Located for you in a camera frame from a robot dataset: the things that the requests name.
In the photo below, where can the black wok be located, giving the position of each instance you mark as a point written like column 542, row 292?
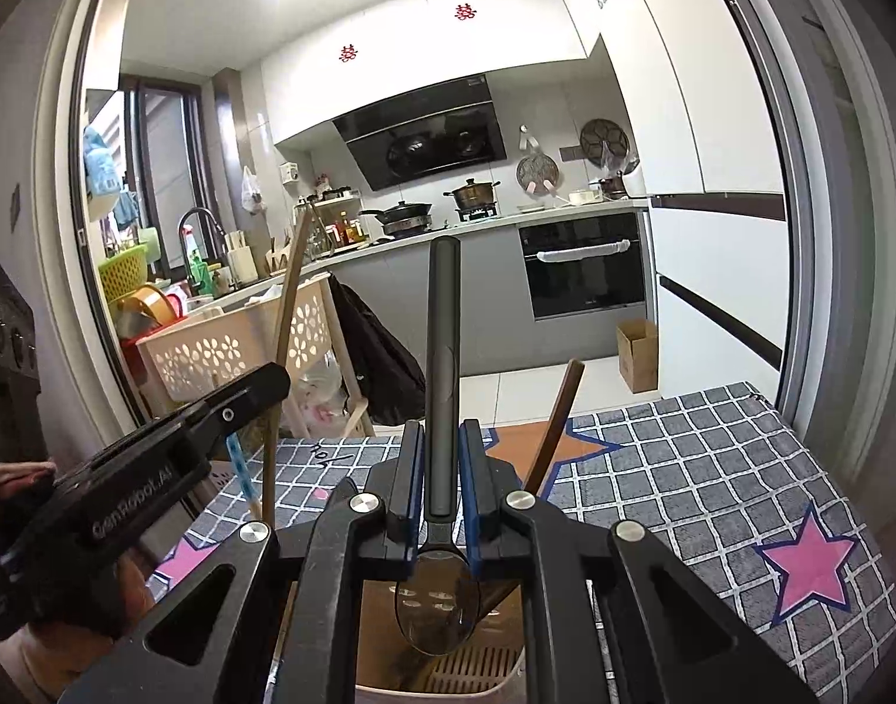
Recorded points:
column 402, row 219

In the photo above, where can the black spoon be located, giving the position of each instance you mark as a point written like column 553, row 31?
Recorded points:
column 441, row 576

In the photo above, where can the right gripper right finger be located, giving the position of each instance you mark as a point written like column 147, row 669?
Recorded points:
column 551, row 559

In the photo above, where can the cardboard box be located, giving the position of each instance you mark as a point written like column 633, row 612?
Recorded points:
column 639, row 353

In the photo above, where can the left hand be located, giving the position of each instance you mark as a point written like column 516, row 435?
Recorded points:
column 66, row 614

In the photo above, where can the black built-in oven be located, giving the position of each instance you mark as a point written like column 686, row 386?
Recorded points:
column 582, row 265

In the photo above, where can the black range hood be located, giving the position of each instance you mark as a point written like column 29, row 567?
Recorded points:
column 422, row 133

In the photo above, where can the beige flower storage rack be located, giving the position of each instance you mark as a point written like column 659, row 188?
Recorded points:
column 187, row 360

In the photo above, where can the black kitchen faucet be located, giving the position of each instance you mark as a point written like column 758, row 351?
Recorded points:
column 199, row 230

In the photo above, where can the bronze cooking pot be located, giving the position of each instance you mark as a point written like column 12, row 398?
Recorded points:
column 475, row 199

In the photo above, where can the brown wooden chopstick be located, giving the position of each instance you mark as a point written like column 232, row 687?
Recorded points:
column 541, row 462

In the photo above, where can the grey checked tablecloth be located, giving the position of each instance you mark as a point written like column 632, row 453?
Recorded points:
column 715, row 474

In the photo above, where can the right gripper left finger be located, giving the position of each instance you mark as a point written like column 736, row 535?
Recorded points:
column 343, row 568

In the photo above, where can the pink utensil holder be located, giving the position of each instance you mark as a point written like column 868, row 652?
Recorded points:
column 448, row 644

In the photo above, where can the green plastic basket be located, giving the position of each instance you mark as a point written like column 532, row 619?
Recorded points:
column 123, row 273

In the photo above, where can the white refrigerator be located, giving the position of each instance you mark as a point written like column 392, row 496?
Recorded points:
column 709, row 166

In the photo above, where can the black jacket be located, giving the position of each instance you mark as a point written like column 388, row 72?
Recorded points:
column 389, row 376

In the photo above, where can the blue patterned chopstick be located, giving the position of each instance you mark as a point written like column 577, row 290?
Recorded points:
column 239, row 464

